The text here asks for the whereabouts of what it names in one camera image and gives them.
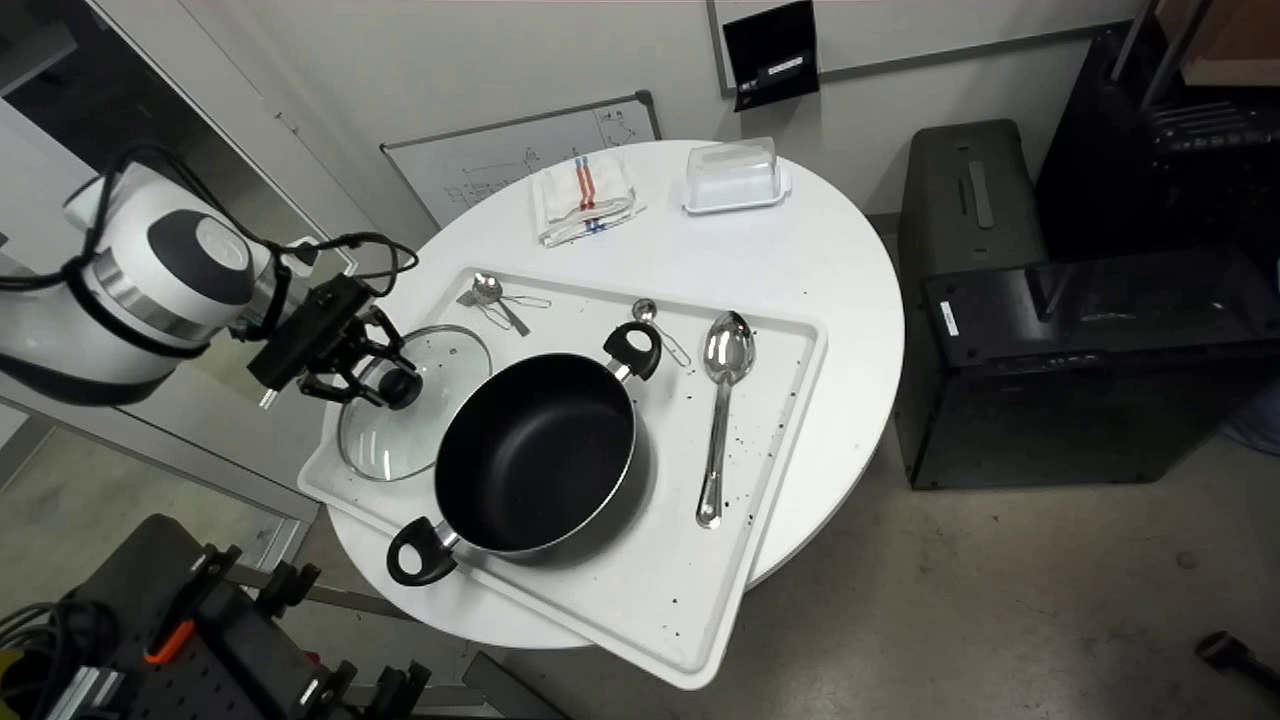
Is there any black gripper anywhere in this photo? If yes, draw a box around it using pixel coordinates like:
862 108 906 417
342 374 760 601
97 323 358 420
295 316 413 414

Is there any glass lid with black knob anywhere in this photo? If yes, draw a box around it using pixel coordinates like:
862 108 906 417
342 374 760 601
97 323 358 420
337 322 495 489

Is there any small leaning whiteboard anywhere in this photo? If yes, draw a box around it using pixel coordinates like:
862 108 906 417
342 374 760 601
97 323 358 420
379 87 665 229

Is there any black equipment cart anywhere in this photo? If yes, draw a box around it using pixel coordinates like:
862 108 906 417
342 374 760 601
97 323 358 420
0 514 438 720

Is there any white plastic tray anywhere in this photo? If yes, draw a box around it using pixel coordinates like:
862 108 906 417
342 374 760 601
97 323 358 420
293 268 833 698

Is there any large metal spoon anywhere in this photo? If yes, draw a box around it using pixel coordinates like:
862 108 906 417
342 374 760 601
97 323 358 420
693 308 760 533

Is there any clear plastic lidded container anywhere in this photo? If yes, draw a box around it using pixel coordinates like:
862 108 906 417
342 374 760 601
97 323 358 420
677 132 798 219

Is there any black marker holder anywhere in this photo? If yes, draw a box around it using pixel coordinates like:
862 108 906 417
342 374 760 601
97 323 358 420
715 0 823 117

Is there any small black case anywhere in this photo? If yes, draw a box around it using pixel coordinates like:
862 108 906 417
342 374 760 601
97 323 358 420
902 117 1057 292

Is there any brown cardboard box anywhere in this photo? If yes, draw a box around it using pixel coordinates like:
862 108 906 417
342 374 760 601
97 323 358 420
1155 0 1280 92

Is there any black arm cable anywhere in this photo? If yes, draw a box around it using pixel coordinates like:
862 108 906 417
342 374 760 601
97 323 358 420
255 229 426 313

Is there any black two-handled cooking pot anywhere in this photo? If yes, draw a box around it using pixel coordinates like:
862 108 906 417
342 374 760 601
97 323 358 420
383 316 670 594

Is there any orange clamp handle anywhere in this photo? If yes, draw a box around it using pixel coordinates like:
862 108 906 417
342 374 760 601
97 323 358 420
139 617 201 671

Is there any large wall whiteboard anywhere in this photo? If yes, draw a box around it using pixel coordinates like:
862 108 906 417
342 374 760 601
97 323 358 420
704 0 1154 87

